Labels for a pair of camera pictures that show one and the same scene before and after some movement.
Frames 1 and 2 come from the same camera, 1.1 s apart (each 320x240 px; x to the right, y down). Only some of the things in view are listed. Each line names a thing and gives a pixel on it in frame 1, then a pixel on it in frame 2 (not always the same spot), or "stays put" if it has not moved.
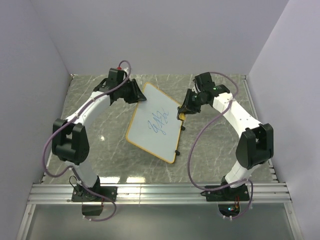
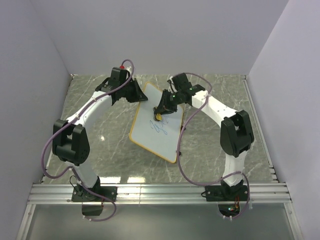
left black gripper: (137, 95) stays put
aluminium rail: (61, 194) stays put
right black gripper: (187, 105) to (164, 107)
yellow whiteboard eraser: (182, 116) to (158, 116)
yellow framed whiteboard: (154, 126) stays put
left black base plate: (82, 195) stays put
